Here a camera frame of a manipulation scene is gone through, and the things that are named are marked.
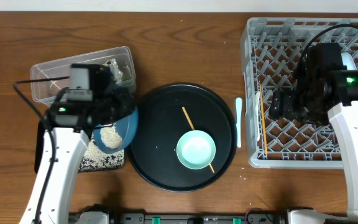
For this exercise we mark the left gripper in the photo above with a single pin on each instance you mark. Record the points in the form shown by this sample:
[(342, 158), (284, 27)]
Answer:
[(127, 96)]

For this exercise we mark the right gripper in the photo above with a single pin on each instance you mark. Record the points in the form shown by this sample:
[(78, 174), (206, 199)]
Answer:
[(282, 107)]

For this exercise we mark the yellow green snack wrapper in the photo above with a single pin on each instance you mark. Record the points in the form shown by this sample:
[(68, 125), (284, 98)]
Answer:
[(119, 74)]

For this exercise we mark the dark blue plate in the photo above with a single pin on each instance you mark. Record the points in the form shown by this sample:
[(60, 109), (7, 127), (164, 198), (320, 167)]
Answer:
[(126, 128)]

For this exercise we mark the long wooden chopstick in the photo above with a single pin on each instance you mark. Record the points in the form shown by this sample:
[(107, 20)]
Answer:
[(262, 112)]

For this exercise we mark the light green bowl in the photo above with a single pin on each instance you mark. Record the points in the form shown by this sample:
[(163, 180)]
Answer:
[(196, 149)]

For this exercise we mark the light blue saucer plate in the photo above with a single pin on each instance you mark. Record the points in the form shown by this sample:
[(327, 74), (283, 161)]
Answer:
[(348, 61)]

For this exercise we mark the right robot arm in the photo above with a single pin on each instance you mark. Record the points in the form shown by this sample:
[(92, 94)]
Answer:
[(343, 117)]

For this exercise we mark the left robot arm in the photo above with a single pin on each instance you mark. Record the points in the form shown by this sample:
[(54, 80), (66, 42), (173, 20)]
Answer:
[(64, 146)]

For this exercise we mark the clear plastic waste bin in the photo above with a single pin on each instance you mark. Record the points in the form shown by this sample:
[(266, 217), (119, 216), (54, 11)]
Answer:
[(45, 92)]

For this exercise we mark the grey plastic dishwasher rack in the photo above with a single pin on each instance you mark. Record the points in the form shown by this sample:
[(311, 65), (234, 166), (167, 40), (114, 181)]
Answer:
[(270, 50)]

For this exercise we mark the white rice grains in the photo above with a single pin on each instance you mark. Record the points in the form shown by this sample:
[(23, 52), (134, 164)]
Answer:
[(110, 137)]

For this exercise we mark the black rectangular tray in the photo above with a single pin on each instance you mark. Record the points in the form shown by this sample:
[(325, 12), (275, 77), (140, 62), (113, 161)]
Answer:
[(93, 159)]

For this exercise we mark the round black serving tray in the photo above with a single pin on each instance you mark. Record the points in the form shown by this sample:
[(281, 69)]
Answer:
[(167, 113)]

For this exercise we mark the short wooden chopstick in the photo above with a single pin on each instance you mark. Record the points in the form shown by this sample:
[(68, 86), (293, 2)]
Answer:
[(188, 118)]

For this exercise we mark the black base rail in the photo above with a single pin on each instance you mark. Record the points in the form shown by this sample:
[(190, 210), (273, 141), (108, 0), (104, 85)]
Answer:
[(101, 214)]

